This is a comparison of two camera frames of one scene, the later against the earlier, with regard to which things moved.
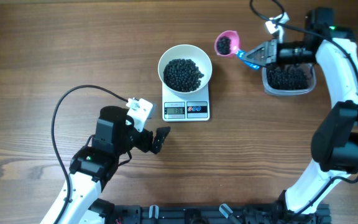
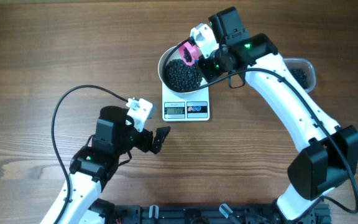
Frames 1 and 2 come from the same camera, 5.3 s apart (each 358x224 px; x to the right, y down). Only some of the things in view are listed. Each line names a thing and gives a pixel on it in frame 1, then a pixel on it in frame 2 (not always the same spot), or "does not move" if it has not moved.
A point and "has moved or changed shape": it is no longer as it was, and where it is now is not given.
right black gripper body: [291, 53] -> [212, 67]
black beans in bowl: [182, 75] does not move
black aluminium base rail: [212, 214] does not move
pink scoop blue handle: [227, 43] has moved or changed shape
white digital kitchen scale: [191, 106] does not move
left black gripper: [158, 139] does not move
